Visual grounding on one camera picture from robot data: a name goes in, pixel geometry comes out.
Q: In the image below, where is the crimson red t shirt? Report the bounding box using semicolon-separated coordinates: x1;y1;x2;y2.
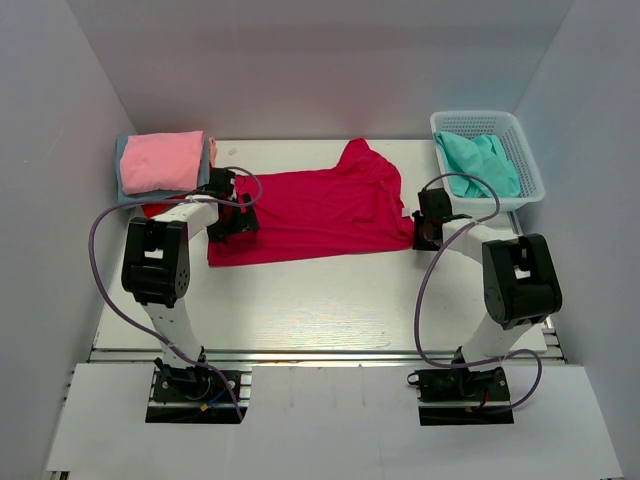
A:
207;138;414;267

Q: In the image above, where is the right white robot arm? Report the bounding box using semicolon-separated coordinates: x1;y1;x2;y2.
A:
414;188;563;399

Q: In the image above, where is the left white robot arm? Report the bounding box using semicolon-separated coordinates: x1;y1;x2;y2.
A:
121;167;263;399

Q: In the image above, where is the grey-blue folded t shirt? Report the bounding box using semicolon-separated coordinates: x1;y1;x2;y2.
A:
113;134;210;204

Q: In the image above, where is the peach folded t shirt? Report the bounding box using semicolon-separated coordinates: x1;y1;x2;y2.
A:
208;137;217;167

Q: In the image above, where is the teal crumpled t shirt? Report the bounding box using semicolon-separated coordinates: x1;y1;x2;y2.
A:
434;131;521;199

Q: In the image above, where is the white plastic basket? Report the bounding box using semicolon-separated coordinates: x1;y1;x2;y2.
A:
430;110;545;218

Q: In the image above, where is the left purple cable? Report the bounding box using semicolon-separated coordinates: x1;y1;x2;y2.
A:
88;166;264;424

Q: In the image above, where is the purple cable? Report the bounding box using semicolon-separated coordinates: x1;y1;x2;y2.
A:
413;172;544;414
88;166;264;424

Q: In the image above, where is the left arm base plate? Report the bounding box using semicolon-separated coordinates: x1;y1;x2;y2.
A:
145;358;248;425

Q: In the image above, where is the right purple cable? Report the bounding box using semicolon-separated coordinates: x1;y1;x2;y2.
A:
413;172;544;414

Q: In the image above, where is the aluminium table edge rail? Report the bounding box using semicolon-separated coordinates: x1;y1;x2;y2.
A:
87;347;566;369

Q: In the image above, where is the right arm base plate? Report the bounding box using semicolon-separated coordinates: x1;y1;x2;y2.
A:
407;367;514;427

